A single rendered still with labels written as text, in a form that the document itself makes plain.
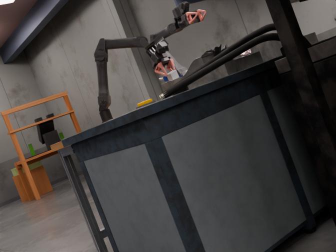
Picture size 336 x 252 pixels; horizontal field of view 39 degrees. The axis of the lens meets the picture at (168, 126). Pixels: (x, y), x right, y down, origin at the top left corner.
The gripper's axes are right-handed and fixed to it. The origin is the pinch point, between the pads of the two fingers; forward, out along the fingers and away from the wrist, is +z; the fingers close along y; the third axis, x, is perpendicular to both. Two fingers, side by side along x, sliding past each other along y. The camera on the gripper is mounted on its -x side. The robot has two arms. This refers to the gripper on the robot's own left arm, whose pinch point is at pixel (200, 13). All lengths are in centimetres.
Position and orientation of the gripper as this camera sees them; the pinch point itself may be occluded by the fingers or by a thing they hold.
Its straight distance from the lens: 277.8
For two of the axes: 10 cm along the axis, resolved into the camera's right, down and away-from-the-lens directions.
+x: 3.4, 9.4, 0.6
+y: 7.7, -3.2, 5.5
